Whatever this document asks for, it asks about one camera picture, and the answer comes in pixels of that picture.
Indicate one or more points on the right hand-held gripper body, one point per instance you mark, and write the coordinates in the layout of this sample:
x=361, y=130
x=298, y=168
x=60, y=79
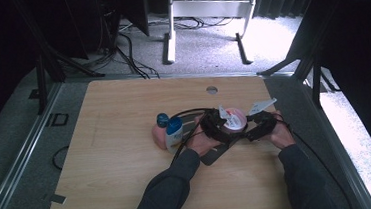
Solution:
x=263, y=123

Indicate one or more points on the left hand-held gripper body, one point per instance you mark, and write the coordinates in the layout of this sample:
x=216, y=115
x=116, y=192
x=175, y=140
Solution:
x=213, y=125

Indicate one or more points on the pink round tub white label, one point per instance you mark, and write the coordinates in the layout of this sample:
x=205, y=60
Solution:
x=235, y=120

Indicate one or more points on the black fan-shaped slotted tray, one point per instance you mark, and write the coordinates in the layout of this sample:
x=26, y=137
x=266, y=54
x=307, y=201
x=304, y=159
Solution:
x=217, y=153

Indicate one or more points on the white bottle with blue cap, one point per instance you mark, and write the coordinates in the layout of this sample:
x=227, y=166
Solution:
x=174, y=135

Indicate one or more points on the pink bottle with blue cap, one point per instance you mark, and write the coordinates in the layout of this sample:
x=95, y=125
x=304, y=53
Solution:
x=159, y=136

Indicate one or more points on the person's left hand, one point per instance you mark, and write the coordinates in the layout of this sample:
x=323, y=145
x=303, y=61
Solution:
x=201, y=143

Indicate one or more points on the person's right hand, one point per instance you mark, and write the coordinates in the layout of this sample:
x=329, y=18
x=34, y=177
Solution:
x=281, y=137

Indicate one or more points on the black metal stand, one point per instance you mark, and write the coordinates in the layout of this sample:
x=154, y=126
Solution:
x=49, y=61
x=307, y=61

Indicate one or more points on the dark pleated curtain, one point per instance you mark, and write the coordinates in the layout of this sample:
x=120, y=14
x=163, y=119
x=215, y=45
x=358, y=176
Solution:
x=279, y=0

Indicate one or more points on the grey tape piece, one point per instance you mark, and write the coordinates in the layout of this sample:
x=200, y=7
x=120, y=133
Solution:
x=57, y=199

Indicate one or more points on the grey aluminium rail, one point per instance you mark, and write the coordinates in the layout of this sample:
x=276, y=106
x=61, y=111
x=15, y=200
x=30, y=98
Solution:
x=20, y=154
x=339, y=146

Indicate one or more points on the white desk frame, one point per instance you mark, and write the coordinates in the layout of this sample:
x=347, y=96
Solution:
x=206, y=9

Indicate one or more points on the black rectangular bracket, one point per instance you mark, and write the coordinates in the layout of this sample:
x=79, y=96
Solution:
x=60, y=119

